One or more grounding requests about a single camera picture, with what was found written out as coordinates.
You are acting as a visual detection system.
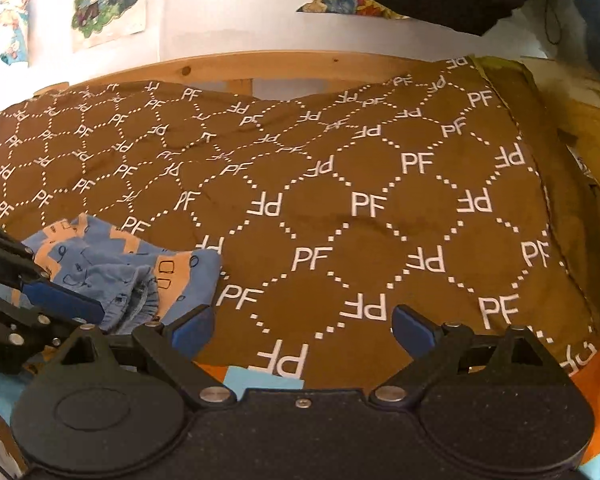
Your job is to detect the wooden bed frame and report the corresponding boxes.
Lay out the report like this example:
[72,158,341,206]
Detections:
[32,49,451,99]

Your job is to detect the anime poster blue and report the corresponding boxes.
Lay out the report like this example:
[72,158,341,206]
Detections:
[0,0,31,66]

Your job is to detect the brown PF patterned blanket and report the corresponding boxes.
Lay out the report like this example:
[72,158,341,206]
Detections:
[0,54,600,466]

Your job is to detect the anime poster green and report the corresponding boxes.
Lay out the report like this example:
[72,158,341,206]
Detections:
[71,0,148,52]

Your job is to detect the blue orange patterned pants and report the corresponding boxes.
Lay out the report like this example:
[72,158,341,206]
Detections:
[0,214,221,335]

